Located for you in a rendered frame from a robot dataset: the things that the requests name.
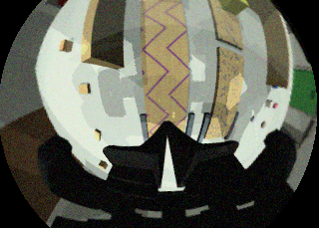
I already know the small tan cube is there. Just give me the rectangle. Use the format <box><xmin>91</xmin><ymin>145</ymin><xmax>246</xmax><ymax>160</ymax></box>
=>
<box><xmin>99</xmin><ymin>160</ymin><xmax>108</xmax><ymax>169</ymax></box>
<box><xmin>59</xmin><ymin>40</ymin><xmax>68</xmax><ymax>52</ymax></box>

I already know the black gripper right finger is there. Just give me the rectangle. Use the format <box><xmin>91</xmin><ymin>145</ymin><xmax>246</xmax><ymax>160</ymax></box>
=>
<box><xmin>166</xmin><ymin>121</ymin><xmax>239</xmax><ymax>188</ymax></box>

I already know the tan flat block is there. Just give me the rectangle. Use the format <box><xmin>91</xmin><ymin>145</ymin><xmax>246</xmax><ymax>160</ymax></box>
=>
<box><xmin>79</xmin><ymin>84</ymin><xmax>91</xmax><ymax>94</ymax></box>

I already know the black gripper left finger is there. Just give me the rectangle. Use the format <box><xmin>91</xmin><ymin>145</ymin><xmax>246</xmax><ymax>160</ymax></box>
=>
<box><xmin>103</xmin><ymin>121</ymin><xmax>167</xmax><ymax>188</ymax></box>

